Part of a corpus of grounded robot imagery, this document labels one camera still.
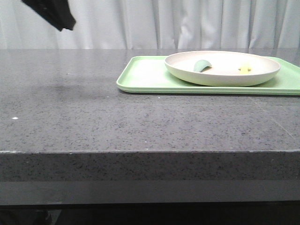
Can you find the pale yellow plastic fork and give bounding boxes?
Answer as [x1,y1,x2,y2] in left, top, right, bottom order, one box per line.
[239,65,252,75]

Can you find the sage green spoon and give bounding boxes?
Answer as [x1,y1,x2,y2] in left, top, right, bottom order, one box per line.
[193,60,212,72]

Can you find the white pleated curtain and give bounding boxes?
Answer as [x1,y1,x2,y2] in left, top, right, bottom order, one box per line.
[0,0,300,49]

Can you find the white round plate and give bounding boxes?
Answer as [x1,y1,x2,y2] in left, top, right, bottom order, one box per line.
[165,51,281,87]

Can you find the light green serving tray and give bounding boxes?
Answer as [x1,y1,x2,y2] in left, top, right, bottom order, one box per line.
[116,56,300,96]

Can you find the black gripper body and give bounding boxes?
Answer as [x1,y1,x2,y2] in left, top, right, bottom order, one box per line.
[22,0,76,31]

